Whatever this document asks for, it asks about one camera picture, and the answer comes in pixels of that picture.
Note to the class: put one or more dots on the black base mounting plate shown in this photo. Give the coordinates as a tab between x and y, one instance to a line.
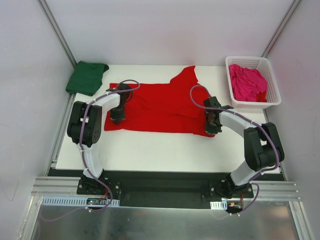
149	189

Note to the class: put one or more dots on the red t shirt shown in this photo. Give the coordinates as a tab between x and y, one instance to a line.
166	107

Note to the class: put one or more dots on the pink t shirt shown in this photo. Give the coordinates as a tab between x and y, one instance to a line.
246	83

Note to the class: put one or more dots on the left white slotted cable duct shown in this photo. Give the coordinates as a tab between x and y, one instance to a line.
79	202

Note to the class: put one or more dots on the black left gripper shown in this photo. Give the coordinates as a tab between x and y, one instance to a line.
118	115

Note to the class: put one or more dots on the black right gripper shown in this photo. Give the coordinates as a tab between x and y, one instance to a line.
211	126

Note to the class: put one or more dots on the aluminium frame rail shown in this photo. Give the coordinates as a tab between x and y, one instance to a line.
268	190

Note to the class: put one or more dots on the white plastic laundry basket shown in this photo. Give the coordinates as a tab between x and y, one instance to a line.
264	66

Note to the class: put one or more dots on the white slotted cable duct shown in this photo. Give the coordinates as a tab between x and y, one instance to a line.
79	202
218	205

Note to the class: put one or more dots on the right white slotted cable duct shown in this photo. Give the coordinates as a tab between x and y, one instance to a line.
218	205

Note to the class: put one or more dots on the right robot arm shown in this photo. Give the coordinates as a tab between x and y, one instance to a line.
263	149

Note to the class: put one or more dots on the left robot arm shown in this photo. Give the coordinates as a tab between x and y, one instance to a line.
86	124

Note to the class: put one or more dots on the folded green t shirt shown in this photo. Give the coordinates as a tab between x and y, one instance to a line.
86	78

